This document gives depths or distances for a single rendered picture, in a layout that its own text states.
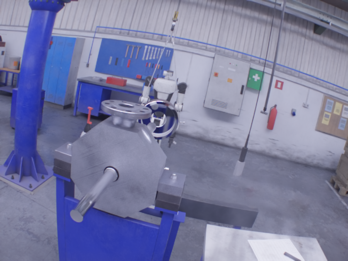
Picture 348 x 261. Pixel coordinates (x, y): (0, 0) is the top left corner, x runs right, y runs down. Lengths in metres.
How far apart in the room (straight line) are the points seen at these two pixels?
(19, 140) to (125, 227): 2.12
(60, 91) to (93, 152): 5.65
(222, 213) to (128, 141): 0.85
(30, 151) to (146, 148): 2.29
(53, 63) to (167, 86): 4.08
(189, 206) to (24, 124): 2.16
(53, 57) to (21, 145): 4.08
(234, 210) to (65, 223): 1.10
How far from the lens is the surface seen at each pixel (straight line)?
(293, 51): 6.85
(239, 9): 6.75
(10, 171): 3.62
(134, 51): 6.79
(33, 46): 3.20
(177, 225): 2.01
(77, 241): 1.87
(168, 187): 1.45
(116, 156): 1.44
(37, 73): 3.23
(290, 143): 7.01
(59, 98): 7.11
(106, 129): 1.42
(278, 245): 1.65
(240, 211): 1.94
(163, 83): 3.73
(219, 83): 6.25
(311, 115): 7.04
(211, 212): 1.93
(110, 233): 1.71
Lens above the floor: 1.71
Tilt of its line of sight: 14 degrees down
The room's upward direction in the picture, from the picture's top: 13 degrees clockwise
